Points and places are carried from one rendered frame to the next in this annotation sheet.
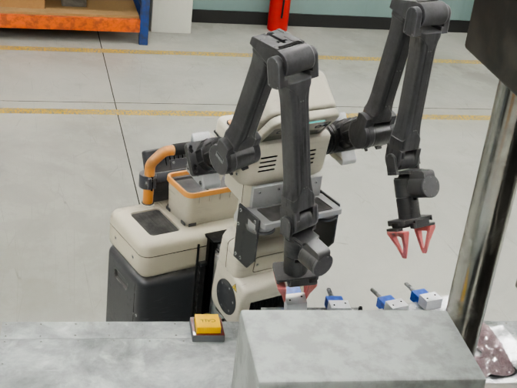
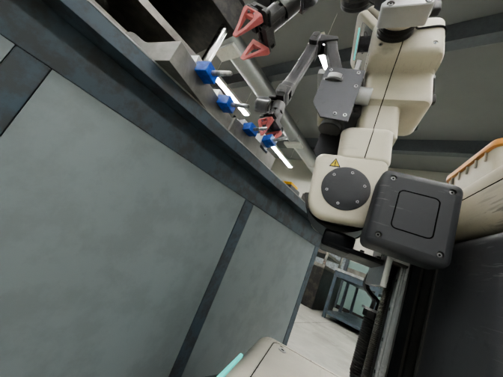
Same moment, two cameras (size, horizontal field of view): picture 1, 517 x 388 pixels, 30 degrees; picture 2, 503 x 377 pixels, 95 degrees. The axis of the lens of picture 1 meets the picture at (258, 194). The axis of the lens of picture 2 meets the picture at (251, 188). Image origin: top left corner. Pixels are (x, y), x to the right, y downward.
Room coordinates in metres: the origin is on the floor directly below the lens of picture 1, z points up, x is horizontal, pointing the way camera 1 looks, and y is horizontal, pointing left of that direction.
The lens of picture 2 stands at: (2.72, -0.55, 0.52)
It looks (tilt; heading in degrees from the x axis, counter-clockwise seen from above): 14 degrees up; 147
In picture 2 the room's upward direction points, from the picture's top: 23 degrees clockwise
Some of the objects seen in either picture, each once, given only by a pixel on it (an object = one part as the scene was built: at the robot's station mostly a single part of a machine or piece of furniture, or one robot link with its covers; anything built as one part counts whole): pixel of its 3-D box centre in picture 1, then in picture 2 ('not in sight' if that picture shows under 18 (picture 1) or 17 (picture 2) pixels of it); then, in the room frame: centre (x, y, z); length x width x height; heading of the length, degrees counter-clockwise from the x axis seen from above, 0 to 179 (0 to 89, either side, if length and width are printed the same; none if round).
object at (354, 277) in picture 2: not in sight; (361, 301); (0.51, 4.11, 0.46); 1.90 x 0.70 x 0.92; 106
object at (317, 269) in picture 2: not in sight; (319, 252); (-0.51, 3.84, 1.03); 1.54 x 0.94 x 2.06; 106
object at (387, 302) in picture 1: (385, 302); (228, 104); (2.16, -0.36, 0.86); 0.13 x 0.05 x 0.05; 29
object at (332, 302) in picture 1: (334, 302); (251, 129); (2.07, -0.22, 0.89); 0.13 x 0.05 x 0.05; 12
